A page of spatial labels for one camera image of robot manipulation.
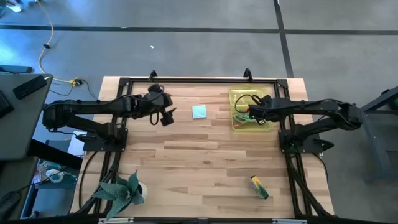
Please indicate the orange pencil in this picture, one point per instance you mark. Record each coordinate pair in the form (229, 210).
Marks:
(238, 126)

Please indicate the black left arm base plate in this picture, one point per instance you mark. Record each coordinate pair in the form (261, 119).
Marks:
(99, 144)

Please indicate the black phone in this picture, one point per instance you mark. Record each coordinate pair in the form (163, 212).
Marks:
(30, 87)

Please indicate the yellow green crayon box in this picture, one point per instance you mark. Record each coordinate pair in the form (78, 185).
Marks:
(259, 187)

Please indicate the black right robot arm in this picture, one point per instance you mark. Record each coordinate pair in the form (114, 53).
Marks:
(317, 107)

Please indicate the grey desk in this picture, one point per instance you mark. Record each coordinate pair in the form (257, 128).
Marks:
(21, 130)

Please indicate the white plant pot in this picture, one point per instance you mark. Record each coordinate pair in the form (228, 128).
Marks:
(143, 189)

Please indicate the clutter with tape roll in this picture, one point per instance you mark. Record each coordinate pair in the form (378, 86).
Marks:
(54, 175)

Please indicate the light blue sticky note pad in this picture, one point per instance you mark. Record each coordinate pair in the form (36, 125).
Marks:
(199, 112)

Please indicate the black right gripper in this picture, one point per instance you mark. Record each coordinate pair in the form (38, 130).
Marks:
(262, 110)

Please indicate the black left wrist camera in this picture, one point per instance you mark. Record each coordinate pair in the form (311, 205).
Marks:
(167, 119)

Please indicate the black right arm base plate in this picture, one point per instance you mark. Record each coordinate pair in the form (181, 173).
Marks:
(311, 147)

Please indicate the black aluminium table frame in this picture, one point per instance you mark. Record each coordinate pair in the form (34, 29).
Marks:
(202, 81)

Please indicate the black keyboard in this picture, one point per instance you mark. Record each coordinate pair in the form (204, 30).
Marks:
(4, 104)

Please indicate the grey metal cart frame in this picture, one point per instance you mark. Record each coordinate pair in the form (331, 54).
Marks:
(371, 140)

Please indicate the silver bracket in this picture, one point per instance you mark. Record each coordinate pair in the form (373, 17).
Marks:
(115, 221)
(289, 221)

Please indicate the green leafy plant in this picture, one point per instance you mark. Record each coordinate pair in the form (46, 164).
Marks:
(119, 193)

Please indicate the yellow-green clear plastic case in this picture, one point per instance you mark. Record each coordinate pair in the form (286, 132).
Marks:
(248, 93)

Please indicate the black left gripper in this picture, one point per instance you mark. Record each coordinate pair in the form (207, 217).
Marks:
(154, 101)

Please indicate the black desk leg beam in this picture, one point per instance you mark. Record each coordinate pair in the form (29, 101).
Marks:
(56, 154)

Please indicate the black flat device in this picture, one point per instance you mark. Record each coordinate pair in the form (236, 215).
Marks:
(15, 69)

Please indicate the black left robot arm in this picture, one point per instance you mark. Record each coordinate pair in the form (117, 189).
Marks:
(93, 109)

